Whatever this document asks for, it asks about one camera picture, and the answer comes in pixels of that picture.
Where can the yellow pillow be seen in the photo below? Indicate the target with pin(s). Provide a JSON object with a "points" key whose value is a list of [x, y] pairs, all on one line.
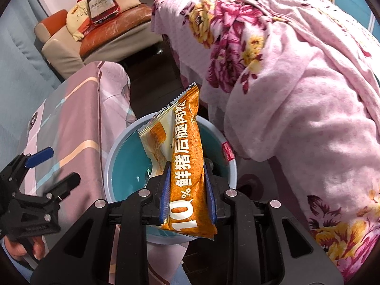
{"points": [[77, 20]]}

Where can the pink floral blanket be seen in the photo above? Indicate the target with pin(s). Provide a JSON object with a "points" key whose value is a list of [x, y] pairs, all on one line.
{"points": [[297, 95]]}

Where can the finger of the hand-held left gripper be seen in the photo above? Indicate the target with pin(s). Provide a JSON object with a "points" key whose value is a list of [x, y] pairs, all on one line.
{"points": [[38, 157], [61, 188]]}

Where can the teal trash bin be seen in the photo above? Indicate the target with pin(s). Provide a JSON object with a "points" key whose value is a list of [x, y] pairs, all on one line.
{"points": [[127, 166]]}

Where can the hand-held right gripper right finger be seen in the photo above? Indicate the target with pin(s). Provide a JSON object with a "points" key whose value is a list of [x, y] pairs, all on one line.
{"points": [[210, 199]]}

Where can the orange snack packet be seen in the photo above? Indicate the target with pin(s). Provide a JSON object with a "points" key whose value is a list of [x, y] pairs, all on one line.
{"points": [[187, 169]]}

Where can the person's left hand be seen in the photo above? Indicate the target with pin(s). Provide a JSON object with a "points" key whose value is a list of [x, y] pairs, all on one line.
{"points": [[16, 249]]}

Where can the pink grey plaid tablecloth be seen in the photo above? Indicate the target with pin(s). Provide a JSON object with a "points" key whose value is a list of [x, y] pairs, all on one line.
{"points": [[80, 118]]}

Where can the beige orange armchair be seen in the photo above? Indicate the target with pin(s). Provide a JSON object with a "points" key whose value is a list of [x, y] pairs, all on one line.
{"points": [[68, 53]]}

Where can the grey blue cloth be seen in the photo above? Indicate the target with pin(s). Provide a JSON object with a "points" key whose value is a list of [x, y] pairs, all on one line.
{"points": [[20, 65]]}

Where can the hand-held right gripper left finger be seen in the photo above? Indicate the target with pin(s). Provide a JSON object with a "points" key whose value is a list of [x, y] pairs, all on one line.
{"points": [[164, 196]]}

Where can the red bottle-shaped pillow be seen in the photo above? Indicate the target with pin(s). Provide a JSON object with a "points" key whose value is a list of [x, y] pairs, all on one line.
{"points": [[102, 4]]}

